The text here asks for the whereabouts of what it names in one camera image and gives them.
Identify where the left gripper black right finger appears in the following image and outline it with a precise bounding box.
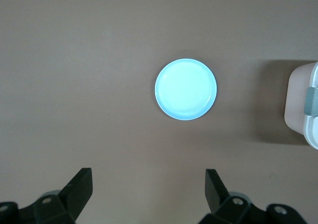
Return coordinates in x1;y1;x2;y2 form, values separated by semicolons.
200;168;306;224

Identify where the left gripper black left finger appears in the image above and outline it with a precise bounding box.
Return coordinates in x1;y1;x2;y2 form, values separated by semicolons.
0;167;93;224

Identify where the brown table cover sheet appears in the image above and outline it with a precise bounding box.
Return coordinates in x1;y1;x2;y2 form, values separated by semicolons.
0;0;318;224

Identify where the light blue round plate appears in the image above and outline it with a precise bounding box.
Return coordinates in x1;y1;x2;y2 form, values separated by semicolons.
154;58;217;121

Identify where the white lidded storage box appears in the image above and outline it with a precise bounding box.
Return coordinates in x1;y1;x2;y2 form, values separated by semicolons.
283;61;318;150

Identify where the grey box latch clip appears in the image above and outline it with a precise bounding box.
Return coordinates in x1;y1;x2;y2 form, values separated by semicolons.
304;86;318;117

